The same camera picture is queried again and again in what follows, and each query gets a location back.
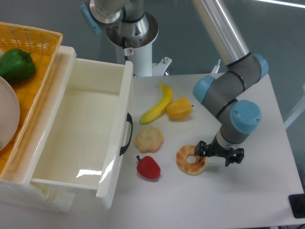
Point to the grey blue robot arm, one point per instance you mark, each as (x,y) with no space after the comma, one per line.
(218,95)

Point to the glazed ring donut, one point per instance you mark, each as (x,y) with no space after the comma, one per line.
(188,162)

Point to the white plastic drawer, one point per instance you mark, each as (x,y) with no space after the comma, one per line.
(81,153)

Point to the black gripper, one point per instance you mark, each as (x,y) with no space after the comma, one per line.
(231,155)

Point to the black drawer handle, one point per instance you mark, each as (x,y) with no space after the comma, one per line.
(129,133)

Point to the green toy bell pepper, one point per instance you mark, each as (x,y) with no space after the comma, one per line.
(16,66)

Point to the white drawer cabinet frame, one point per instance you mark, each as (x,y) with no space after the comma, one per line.
(16,186)

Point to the black device at table edge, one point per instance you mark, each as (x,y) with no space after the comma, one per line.
(297,204)

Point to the orange yellow toy pepper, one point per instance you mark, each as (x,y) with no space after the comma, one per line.
(179,109)

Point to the orange woven basket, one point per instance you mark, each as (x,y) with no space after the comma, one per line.
(39,47)

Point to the yellow toy banana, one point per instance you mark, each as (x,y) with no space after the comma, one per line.
(160,108)

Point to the round cream bread bun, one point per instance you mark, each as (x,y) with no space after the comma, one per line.
(149,139)

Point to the red toy bell pepper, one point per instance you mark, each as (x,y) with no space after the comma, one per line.
(148,168)

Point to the beige round plate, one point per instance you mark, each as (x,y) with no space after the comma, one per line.
(9,113)

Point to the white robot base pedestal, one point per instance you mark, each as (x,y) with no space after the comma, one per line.
(133,42)

